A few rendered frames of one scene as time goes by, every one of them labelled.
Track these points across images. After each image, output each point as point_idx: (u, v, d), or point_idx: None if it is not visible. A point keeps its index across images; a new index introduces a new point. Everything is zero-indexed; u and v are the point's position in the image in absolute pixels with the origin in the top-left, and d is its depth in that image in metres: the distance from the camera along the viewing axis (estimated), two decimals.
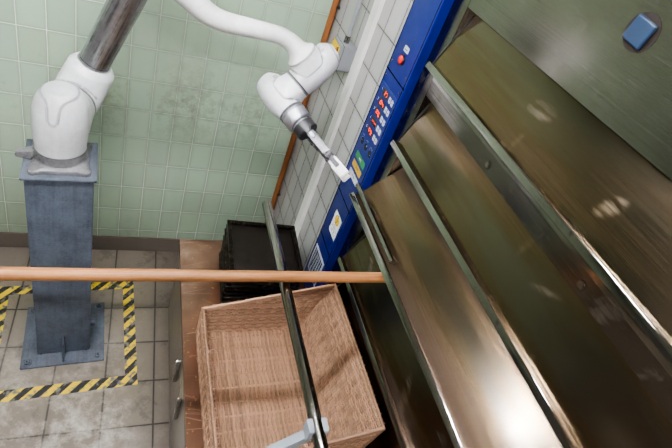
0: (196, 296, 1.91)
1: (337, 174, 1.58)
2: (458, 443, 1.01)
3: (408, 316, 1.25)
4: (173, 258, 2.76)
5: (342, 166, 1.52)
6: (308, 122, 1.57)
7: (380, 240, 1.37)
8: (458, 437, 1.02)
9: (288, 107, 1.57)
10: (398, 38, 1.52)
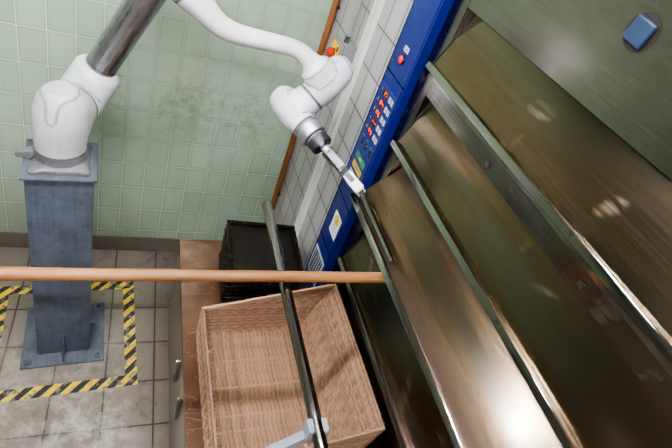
0: (196, 296, 1.91)
1: (352, 188, 1.56)
2: (458, 443, 1.01)
3: (408, 316, 1.25)
4: (173, 258, 2.76)
5: (357, 181, 1.50)
6: (322, 136, 1.54)
7: (380, 240, 1.37)
8: (458, 437, 1.02)
9: (302, 121, 1.55)
10: (398, 38, 1.52)
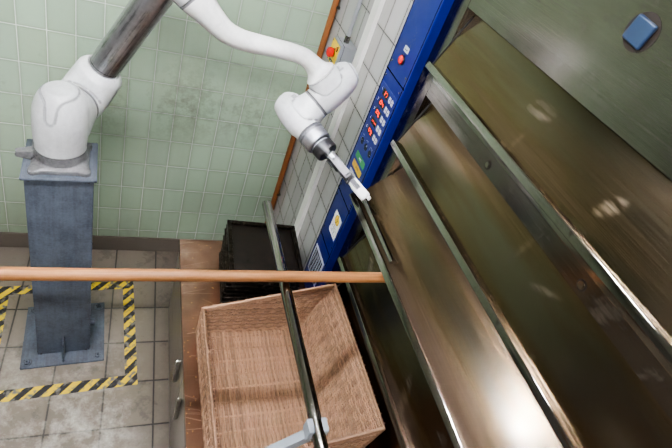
0: (196, 296, 1.91)
1: (357, 195, 1.55)
2: (458, 443, 1.01)
3: (408, 316, 1.25)
4: (173, 258, 2.76)
5: (363, 188, 1.49)
6: (327, 143, 1.54)
7: (380, 240, 1.37)
8: (458, 437, 1.02)
9: (307, 128, 1.54)
10: (398, 38, 1.52)
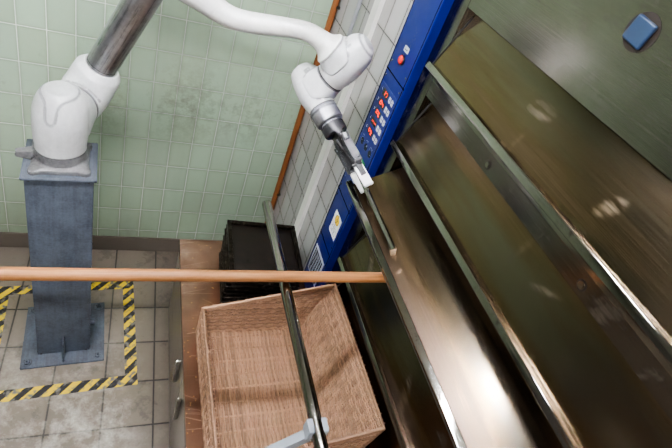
0: (196, 296, 1.91)
1: (356, 183, 1.51)
2: (458, 434, 0.97)
3: (405, 305, 1.21)
4: (173, 258, 2.76)
5: (368, 176, 1.46)
6: (341, 123, 1.50)
7: (382, 228, 1.34)
8: (458, 428, 0.98)
9: (324, 102, 1.50)
10: (398, 38, 1.52)
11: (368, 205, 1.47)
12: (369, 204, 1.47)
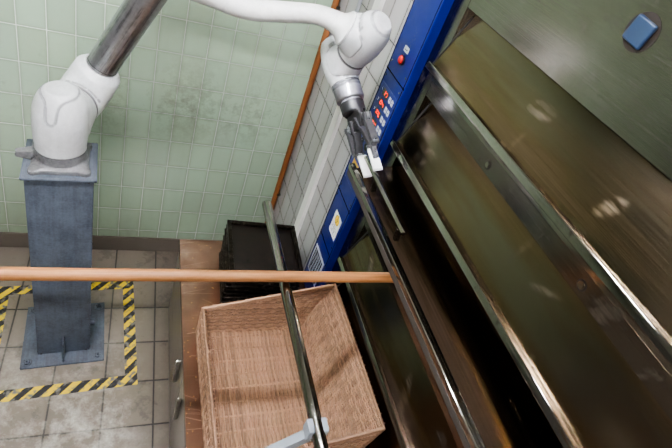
0: (196, 296, 1.91)
1: (362, 166, 1.47)
2: (469, 417, 0.93)
3: (410, 289, 1.17)
4: (173, 258, 2.76)
5: (379, 161, 1.43)
6: (363, 103, 1.47)
7: (392, 211, 1.30)
8: (469, 412, 0.94)
9: (352, 78, 1.47)
10: (398, 38, 1.52)
11: (371, 190, 1.43)
12: (372, 189, 1.43)
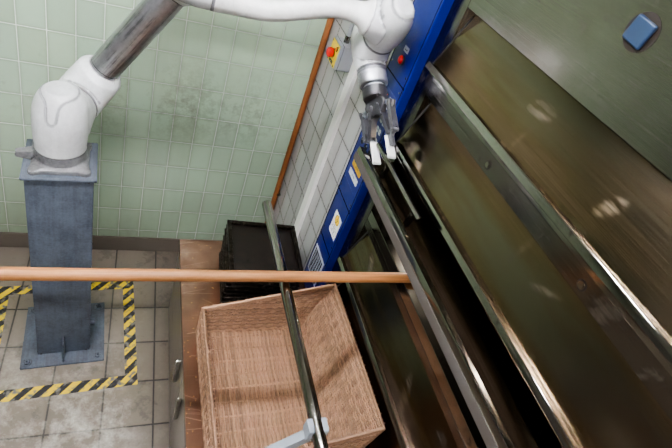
0: (196, 296, 1.91)
1: (373, 152, 1.45)
2: (490, 400, 0.90)
3: (423, 272, 1.14)
4: (173, 258, 2.76)
5: (394, 149, 1.42)
6: (386, 91, 1.46)
7: (407, 196, 1.28)
8: (489, 395, 0.91)
9: (381, 64, 1.46)
10: None
11: (379, 176, 1.41)
12: (381, 175, 1.40)
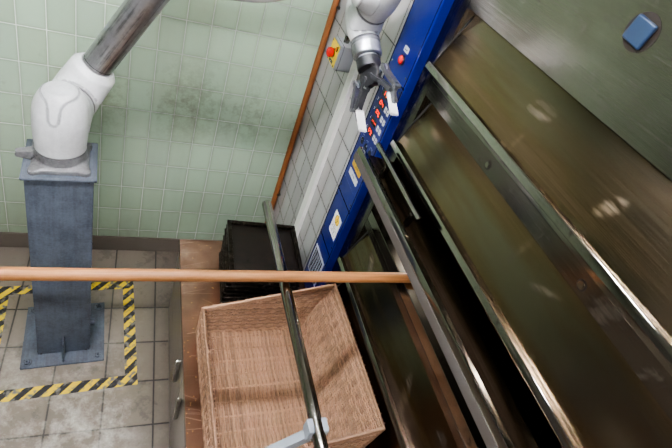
0: (196, 296, 1.91)
1: (358, 120, 1.50)
2: (490, 400, 0.90)
3: (423, 272, 1.14)
4: (173, 258, 2.76)
5: (396, 106, 1.41)
6: (380, 61, 1.48)
7: (407, 196, 1.28)
8: (489, 395, 0.91)
9: (375, 35, 1.48)
10: (398, 38, 1.52)
11: (379, 176, 1.41)
12: (381, 175, 1.40)
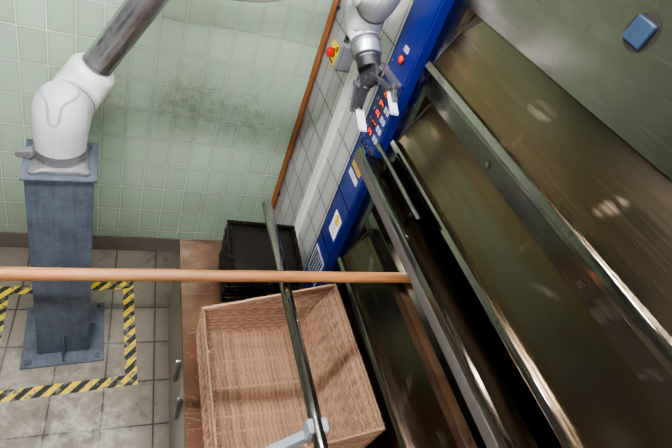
0: (196, 296, 1.91)
1: (359, 120, 1.50)
2: (490, 400, 0.90)
3: (423, 272, 1.14)
4: (173, 258, 2.76)
5: (396, 106, 1.41)
6: (380, 61, 1.48)
7: (407, 196, 1.28)
8: (489, 395, 0.91)
9: (375, 34, 1.48)
10: (398, 38, 1.52)
11: (379, 176, 1.41)
12: (381, 175, 1.40)
